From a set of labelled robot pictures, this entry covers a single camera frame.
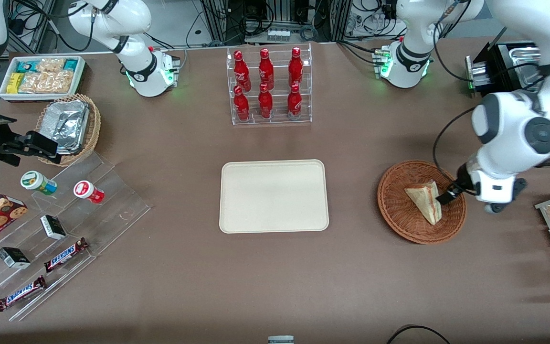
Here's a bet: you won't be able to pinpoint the clear acrylic bottle rack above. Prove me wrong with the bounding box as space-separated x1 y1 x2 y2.
226 42 313 126

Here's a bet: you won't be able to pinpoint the small black box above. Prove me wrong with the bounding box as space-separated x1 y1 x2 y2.
40 215 67 240
0 247 32 269

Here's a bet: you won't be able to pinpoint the Snickers chocolate bar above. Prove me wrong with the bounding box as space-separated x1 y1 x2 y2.
0 276 47 312
43 237 89 273

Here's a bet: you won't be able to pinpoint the stainless steel warmer pan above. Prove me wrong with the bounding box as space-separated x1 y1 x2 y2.
513 45 545 92

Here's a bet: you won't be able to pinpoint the green lid snack cup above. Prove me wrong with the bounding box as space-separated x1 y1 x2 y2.
21 171 58 196

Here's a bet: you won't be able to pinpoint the triangle sandwich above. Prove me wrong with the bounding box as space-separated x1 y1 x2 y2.
404 180 443 226

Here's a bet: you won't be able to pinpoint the red lid snack cup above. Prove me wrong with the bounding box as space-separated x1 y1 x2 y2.
74 180 106 205

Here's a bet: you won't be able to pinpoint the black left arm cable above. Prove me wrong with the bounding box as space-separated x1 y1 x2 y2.
432 107 479 191

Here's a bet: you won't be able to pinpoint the brown wicker basket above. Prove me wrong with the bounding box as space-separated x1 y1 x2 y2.
377 160 467 245

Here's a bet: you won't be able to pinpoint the black floor cable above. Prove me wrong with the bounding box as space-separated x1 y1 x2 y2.
386 325 453 344

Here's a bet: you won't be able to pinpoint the white plastic snack bin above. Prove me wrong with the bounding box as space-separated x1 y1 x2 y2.
0 55 87 103

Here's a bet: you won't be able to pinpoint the small clear cracker bag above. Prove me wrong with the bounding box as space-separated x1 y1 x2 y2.
36 58 66 74

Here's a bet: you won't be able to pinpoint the large clear cracker bag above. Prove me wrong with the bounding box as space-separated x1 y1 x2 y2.
19 70 75 94

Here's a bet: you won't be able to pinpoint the beige plastic tray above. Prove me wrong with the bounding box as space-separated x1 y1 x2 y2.
219 159 329 234

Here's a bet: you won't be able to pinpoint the light wicker basket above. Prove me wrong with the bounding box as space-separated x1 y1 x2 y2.
35 93 102 167

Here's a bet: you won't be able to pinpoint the stacked aluminium foil trays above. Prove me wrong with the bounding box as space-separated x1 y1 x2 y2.
46 100 90 155

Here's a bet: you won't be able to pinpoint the black food warmer cabinet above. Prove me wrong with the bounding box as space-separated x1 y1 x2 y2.
465 41 550 167

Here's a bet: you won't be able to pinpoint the red cola bottle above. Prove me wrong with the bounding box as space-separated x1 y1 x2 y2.
233 85 251 121
287 84 303 120
288 46 304 89
258 84 274 119
233 50 252 93
258 48 275 90

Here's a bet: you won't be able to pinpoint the clear acrylic stepped display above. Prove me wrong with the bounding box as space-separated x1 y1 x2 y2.
0 152 152 322

